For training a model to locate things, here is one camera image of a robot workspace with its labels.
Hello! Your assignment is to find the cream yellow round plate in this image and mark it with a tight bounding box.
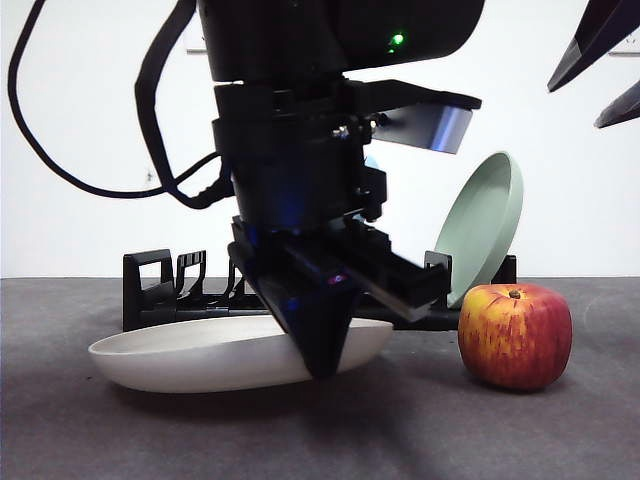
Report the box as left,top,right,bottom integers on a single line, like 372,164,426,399
88,314,395,395

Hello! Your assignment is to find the red yellow apple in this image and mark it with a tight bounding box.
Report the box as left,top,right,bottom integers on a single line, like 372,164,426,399
457,283,573,393

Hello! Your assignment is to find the green round plate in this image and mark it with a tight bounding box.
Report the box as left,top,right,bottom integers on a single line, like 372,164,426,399
433,150,525,309

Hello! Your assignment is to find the black plastic plate rack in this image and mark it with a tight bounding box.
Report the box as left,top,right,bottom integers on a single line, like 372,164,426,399
122,248,518,333

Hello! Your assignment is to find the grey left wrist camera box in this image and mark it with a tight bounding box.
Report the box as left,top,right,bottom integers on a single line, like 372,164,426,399
344,79,483,155

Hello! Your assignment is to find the thin black cable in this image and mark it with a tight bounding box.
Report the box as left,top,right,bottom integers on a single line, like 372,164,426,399
7,0,224,200

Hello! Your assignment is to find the thick black sleeved cable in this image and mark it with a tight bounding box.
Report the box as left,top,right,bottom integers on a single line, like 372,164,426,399
134,0,236,211

